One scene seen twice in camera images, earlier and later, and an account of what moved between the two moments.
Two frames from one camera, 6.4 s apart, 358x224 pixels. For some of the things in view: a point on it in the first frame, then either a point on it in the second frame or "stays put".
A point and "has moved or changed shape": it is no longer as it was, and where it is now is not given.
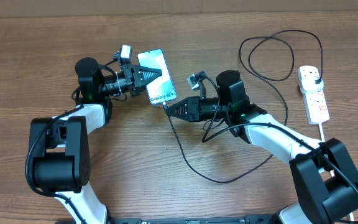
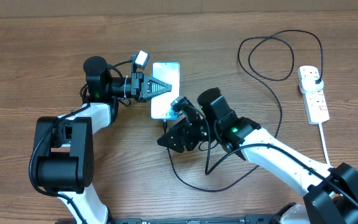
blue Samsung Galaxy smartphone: (163, 89) has moved or changed shape
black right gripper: (194, 110) to (185, 130)
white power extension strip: (316, 107) stays put
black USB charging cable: (197, 172) to (263, 37)
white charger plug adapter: (307, 80) stays put
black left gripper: (137, 71) to (145, 96)
